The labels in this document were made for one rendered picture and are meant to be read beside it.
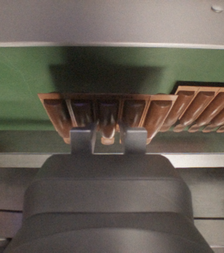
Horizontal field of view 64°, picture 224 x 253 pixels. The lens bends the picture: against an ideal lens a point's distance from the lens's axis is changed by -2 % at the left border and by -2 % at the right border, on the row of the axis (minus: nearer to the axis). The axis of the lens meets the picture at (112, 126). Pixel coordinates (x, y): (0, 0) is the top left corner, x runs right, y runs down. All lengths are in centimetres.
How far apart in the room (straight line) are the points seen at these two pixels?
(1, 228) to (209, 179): 37
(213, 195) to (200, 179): 3
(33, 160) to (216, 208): 31
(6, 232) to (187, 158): 31
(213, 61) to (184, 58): 3
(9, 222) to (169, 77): 33
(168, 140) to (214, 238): 18
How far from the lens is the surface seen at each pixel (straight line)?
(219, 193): 39
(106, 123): 16
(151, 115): 16
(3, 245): 29
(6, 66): 19
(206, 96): 20
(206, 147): 30
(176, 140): 29
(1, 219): 38
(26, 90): 21
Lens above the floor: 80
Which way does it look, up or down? 28 degrees down
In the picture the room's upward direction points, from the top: 178 degrees counter-clockwise
